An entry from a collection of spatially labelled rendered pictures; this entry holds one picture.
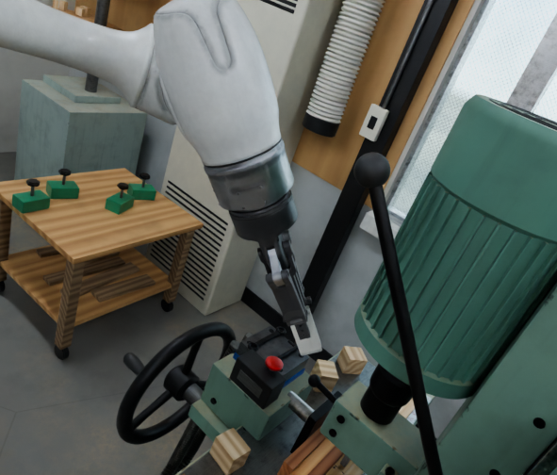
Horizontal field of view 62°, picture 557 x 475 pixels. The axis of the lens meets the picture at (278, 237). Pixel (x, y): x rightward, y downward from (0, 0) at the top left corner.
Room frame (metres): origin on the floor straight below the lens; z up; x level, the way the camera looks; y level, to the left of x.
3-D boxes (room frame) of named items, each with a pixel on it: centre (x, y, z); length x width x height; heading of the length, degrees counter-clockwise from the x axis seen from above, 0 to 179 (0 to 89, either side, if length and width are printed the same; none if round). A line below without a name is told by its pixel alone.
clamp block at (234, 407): (0.63, -0.07, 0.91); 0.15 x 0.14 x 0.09; 150
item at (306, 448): (0.54, -0.17, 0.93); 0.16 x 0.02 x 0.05; 150
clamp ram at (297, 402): (0.59, -0.15, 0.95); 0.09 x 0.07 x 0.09; 150
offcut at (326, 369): (0.72, -0.18, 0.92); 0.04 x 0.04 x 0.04; 17
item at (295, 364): (0.63, -0.06, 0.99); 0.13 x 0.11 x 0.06; 150
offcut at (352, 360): (0.81, -0.24, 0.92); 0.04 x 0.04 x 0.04; 23
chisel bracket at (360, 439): (0.50, -0.24, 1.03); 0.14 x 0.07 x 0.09; 60
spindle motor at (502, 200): (0.52, -0.22, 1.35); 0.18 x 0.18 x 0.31
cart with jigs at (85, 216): (1.71, 0.74, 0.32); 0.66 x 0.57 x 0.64; 153
